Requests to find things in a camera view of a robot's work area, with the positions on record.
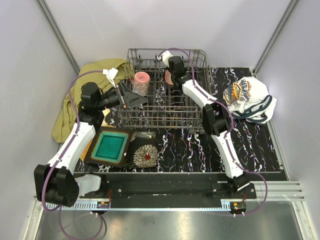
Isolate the grey wire dish rack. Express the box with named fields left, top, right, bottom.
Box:
left=114, top=48, right=205, bottom=134

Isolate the teal square ceramic dish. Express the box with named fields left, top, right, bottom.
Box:
left=83, top=126, right=134, bottom=168

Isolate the black floral square plate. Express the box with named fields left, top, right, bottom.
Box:
left=123, top=131, right=158, bottom=168

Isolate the olive green cloth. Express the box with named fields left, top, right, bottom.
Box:
left=51, top=58, right=135, bottom=143

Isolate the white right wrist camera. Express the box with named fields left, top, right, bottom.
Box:
left=157, top=50, right=173, bottom=67

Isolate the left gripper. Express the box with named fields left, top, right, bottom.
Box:
left=96, top=81, right=148, bottom=111

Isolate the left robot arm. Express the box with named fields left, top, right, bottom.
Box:
left=34, top=82, right=148, bottom=207

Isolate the pink skull pattern mug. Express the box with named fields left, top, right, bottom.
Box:
left=130, top=71, right=151, bottom=97

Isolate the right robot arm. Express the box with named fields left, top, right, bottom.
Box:
left=163, top=55, right=250, bottom=199

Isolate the woven bamboo basket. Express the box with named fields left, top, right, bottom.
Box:
left=80, top=141, right=91, bottom=161

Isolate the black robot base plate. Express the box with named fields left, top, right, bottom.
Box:
left=84, top=172, right=257, bottom=210

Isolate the red patterned bowl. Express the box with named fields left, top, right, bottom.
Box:
left=164, top=70, right=174, bottom=86

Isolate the white printed t-shirt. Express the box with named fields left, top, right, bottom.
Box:
left=222, top=76, right=277, bottom=125

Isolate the cream round floral plate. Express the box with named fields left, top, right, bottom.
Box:
left=101, top=108, right=112, bottom=127

